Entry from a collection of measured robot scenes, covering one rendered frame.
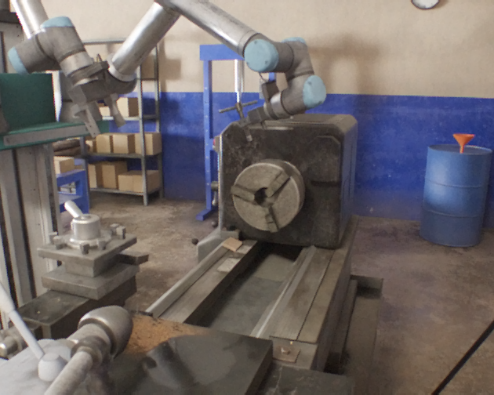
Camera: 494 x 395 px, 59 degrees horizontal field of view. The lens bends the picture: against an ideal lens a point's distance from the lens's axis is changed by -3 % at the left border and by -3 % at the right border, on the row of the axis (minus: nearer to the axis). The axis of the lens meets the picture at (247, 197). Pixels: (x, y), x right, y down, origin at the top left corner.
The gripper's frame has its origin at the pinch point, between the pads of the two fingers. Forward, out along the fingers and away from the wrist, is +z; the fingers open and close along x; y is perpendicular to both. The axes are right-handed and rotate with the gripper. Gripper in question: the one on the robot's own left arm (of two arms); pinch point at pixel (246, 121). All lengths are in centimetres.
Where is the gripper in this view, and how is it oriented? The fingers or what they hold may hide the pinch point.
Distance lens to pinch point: 162.2
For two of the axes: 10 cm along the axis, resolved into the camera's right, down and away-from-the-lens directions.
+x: 6.8, -3.3, 6.6
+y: 3.5, 9.3, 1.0
